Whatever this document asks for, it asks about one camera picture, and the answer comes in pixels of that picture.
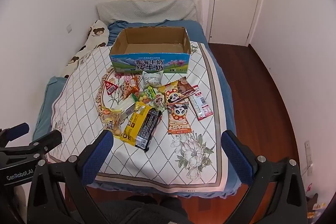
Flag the green snack packet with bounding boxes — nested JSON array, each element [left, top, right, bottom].
[[144, 86, 161, 101]]

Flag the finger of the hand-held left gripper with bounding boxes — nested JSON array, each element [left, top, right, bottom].
[[0, 123, 30, 147], [0, 130, 63, 161]]

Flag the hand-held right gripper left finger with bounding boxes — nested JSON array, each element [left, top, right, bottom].
[[27, 131, 114, 224]]

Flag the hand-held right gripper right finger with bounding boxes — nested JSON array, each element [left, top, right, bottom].
[[221, 130, 308, 224]]

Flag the orange panda snack packet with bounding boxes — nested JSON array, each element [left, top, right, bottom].
[[167, 103, 194, 135]]

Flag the grey white snack packet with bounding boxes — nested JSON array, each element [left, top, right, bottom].
[[142, 70, 164, 90]]

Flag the small cartoon figure snack packet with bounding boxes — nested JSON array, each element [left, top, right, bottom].
[[152, 96, 168, 112]]

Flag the yellow panda snack packet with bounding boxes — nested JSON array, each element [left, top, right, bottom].
[[157, 82, 182, 104]]

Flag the bear print pillow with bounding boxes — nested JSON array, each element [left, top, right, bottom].
[[59, 20, 110, 78]]

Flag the orange squirrel snack packet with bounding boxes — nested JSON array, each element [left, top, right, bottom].
[[119, 77, 141, 100]]

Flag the clear orange label egg packet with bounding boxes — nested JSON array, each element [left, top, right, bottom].
[[102, 107, 127, 139]]

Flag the clear red label snack packet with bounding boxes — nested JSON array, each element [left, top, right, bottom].
[[104, 78, 119, 95]]

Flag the red white long snack packet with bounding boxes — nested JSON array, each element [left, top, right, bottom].
[[188, 84, 214, 121]]

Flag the blue printed cardboard box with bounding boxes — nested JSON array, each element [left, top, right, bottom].
[[110, 26, 192, 74]]

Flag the yellow black snack packet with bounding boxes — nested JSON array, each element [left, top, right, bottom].
[[120, 103, 153, 147]]

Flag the brown snack packet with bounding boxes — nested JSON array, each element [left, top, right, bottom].
[[173, 76, 196, 98]]

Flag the white bread packet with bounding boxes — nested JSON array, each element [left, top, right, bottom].
[[110, 98, 137, 119]]

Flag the clear packet of yellow balls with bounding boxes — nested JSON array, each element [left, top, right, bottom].
[[131, 91, 153, 107]]

